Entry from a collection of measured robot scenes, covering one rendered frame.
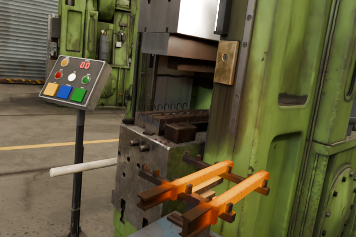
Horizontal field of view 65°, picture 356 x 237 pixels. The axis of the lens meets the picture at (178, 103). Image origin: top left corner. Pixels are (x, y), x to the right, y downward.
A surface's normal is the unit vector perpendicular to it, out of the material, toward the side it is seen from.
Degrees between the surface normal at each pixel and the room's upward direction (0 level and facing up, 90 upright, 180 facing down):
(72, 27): 89
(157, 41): 90
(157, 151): 90
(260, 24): 90
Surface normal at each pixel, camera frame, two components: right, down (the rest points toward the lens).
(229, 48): -0.75, 0.02
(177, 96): 0.65, 0.20
